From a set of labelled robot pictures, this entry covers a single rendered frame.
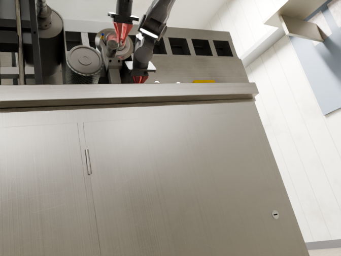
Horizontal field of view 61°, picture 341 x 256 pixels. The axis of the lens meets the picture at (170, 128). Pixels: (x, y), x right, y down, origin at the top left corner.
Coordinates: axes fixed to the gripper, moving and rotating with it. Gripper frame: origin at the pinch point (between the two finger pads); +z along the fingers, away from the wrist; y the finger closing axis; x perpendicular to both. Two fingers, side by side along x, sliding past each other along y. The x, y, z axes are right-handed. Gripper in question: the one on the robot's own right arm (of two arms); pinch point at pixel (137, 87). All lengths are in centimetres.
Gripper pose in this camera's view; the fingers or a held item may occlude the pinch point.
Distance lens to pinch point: 111.3
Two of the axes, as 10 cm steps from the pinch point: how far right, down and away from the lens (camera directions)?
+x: -3.7, -6.0, 7.1
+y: 9.1, -0.8, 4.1
